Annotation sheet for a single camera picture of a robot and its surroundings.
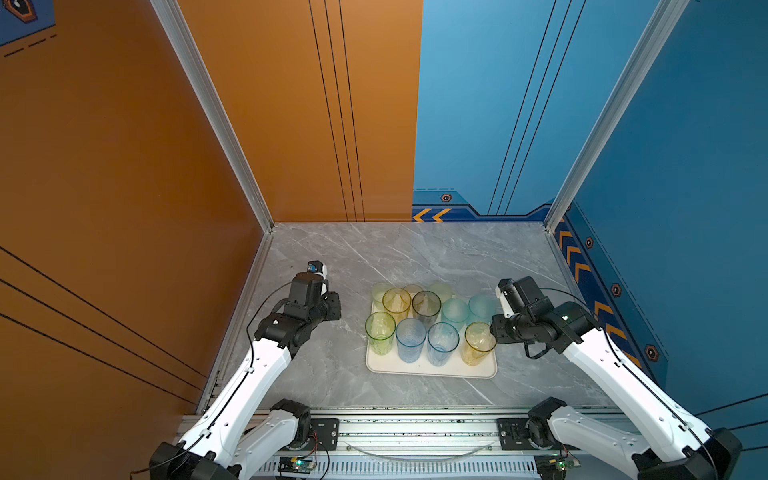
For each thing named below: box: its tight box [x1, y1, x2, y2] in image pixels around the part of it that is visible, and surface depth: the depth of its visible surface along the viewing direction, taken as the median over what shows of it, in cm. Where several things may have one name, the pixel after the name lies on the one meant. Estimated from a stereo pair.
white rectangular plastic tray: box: [365, 301, 498, 379], surface depth 86 cm
